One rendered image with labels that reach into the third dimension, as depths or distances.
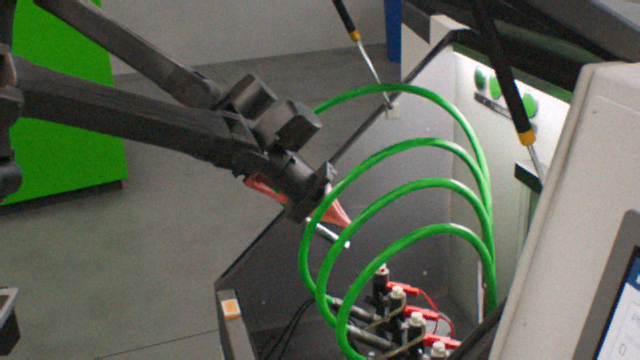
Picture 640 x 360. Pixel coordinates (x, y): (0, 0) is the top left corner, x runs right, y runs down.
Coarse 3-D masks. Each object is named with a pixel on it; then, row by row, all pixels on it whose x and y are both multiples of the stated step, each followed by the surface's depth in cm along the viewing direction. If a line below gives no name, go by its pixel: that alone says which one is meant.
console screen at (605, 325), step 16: (624, 224) 67; (624, 240) 67; (624, 256) 66; (608, 272) 68; (624, 272) 66; (608, 288) 68; (624, 288) 66; (592, 304) 70; (608, 304) 68; (624, 304) 66; (592, 320) 70; (608, 320) 68; (624, 320) 66; (592, 336) 70; (608, 336) 67; (624, 336) 65; (576, 352) 72; (592, 352) 69; (608, 352) 67; (624, 352) 65
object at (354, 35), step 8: (336, 0) 134; (336, 8) 135; (344, 8) 135; (344, 16) 135; (344, 24) 137; (352, 24) 136; (352, 32) 137; (352, 40) 138; (360, 48) 139; (368, 64) 140; (376, 80) 142; (384, 96) 143; (384, 104) 145; (392, 104) 144; (392, 112) 145
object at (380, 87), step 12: (372, 84) 117; (384, 84) 116; (396, 84) 116; (408, 84) 116; (336, 96) 118; (348, 96) 117; (432, 96) 116; (324, 108) 119; (444, 108) 116; (456, 108) 116; (456, 120) 117; (468, 132) 117; (480, 156) 118; (480, 168) 119; (276, 192) 126
